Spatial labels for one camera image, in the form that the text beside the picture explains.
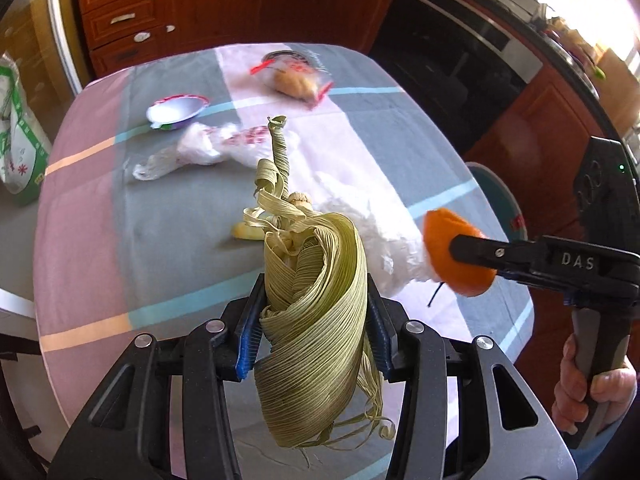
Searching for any yellow sponge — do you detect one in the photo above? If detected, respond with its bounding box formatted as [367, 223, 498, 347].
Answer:
[230, 222, 266, 241]

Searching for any white cup with red rim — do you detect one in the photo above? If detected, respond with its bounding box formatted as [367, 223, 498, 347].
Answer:
[146, 92, 211, 131]

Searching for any green corn husk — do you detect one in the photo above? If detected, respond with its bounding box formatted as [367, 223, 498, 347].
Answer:
[242, 115, 396, 453]

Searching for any black built-in oven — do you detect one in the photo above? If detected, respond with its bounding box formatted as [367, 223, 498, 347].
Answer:
[367, 0, 546, 156]

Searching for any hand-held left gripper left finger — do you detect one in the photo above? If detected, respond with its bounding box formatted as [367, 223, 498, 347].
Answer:
[47, 272, 268, 480]

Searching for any clear bag with bun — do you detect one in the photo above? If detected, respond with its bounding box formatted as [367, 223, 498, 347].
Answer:
[250, 50, 335, 111]

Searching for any green and white bag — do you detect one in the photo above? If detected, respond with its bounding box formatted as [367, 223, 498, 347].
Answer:
[0, 55, 53, 207]

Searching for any orange peel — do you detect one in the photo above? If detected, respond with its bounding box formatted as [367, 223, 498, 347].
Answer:
[422, 208, 498, 297]

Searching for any person's right hand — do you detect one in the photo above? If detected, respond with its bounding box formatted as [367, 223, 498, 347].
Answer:
[551, 334, 638, 436]

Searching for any white crumpled plastic bag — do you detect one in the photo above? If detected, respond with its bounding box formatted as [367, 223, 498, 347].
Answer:
[312, 170, 443, 291]

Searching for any clear red-print plastic bag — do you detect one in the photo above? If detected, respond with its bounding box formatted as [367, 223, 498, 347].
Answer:
[131, 122, 301, 183]

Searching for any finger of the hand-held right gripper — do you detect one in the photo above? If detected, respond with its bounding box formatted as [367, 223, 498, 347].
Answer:
[448, 234, 546, 282]

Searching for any black kitchen countertop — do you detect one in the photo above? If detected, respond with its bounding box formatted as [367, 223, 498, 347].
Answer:
[390, 0, 640, 161]

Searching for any wooden cabinet door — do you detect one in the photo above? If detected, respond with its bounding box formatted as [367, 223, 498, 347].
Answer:
[462, 62, 626, 411]

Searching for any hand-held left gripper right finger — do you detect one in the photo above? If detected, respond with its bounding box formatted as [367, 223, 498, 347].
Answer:
[365, 272, 576, 480]

